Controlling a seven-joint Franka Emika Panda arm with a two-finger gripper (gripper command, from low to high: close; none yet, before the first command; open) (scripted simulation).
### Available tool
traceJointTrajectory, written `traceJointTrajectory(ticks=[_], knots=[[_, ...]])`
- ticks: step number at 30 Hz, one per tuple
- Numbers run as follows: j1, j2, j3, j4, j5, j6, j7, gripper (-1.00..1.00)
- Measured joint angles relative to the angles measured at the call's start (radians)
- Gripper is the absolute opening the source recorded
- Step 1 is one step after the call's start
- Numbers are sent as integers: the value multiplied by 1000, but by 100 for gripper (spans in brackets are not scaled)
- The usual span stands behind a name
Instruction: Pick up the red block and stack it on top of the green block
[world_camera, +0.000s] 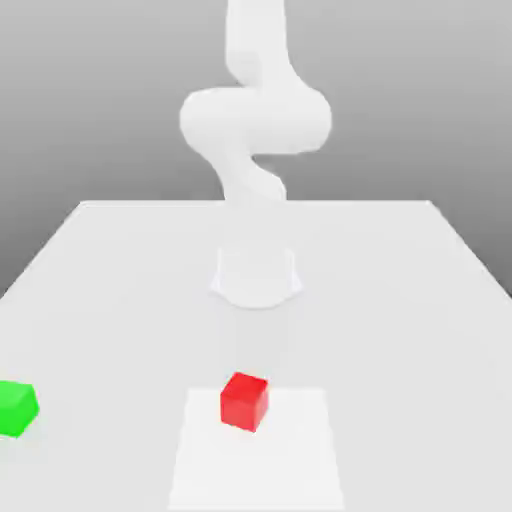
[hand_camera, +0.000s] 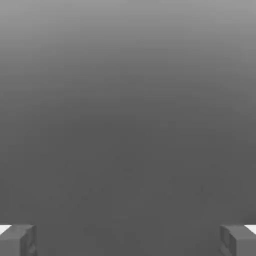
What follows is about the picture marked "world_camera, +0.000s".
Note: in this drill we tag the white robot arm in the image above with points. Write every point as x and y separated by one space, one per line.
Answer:
256 120

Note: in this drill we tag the small red cube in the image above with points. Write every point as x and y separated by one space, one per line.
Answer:
243 403

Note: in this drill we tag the small green cube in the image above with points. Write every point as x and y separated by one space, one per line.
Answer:
15 408

